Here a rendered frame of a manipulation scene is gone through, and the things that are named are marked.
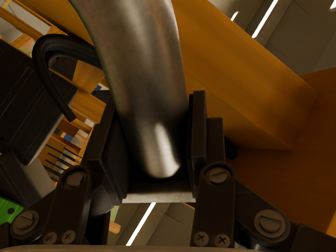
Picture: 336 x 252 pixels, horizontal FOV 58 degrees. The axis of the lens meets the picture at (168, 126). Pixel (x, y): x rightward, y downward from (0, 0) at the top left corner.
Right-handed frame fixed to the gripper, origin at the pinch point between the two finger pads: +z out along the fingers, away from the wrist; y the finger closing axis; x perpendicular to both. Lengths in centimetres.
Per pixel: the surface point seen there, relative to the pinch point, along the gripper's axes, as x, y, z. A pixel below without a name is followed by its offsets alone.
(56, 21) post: -5.6, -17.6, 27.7
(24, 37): -155, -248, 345
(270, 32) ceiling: -427, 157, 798
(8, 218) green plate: -32.4, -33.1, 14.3
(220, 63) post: -9.9, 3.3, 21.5
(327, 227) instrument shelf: -18.6, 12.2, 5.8
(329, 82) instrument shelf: -16.2, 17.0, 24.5
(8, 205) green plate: -30.7, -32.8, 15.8
